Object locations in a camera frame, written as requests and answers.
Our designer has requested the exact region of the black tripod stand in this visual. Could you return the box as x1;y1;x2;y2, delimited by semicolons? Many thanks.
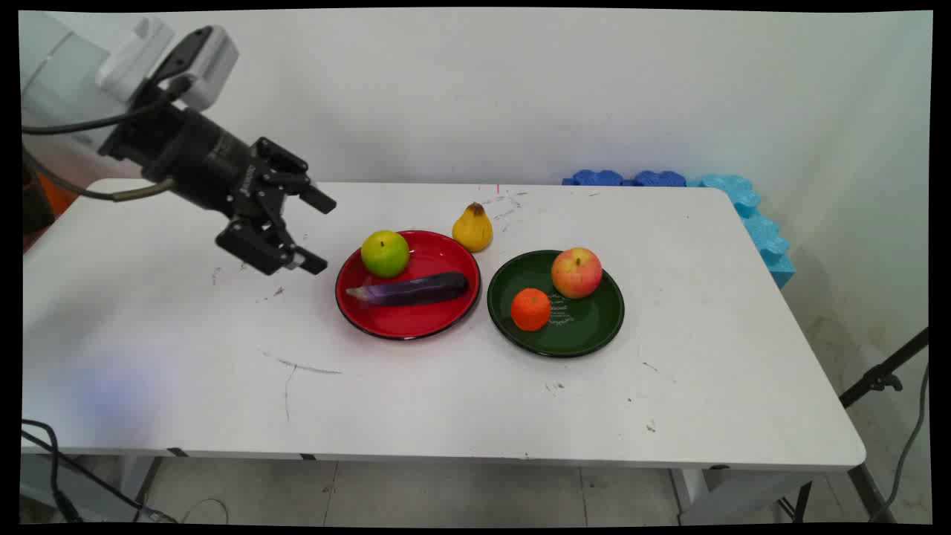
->
776;327;931;524

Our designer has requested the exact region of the black floor cable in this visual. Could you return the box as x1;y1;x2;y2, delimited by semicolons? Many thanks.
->
21;418;179;524

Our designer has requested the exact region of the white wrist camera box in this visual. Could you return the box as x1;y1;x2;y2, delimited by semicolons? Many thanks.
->
95;16;240;112

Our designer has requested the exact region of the yellow pear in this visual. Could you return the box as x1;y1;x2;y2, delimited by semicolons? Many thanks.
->
452;201;494;253

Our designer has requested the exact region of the orange object behind table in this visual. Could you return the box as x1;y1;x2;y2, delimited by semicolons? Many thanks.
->
33;172;79;218

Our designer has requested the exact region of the orange tangerine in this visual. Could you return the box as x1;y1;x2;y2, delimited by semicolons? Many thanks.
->
510;288;553;332

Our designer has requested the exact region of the red yellow apple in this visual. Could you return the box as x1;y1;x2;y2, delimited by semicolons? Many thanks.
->
551;247;603;300

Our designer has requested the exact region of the purple eggplant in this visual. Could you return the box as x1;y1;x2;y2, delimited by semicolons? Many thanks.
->
345;271;470;308

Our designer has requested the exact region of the green apple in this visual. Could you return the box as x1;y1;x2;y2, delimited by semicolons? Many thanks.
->
360;230;411;279

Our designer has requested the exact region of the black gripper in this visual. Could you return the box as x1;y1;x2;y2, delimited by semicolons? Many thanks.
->
97;106;337;276

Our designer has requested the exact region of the dark green plate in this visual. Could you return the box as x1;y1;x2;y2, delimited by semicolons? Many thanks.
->
487;250;626;359

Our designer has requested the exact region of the red plate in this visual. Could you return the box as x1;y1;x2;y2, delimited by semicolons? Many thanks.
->
335;230;482;341

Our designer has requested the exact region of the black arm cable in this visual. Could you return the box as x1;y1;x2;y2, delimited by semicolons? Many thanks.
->
21;74;195;203

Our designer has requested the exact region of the blue foam puzzle mat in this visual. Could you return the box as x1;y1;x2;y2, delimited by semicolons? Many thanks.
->
562;169;796;290

